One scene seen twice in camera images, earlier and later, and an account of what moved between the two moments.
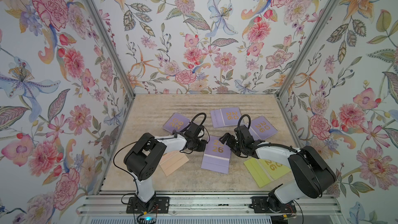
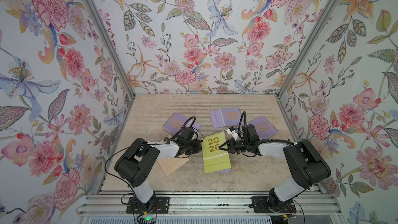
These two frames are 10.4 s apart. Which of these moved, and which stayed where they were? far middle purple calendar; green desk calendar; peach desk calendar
Moved: green desk calendar
Stayed: far middle purple calendar; peach desk calendar
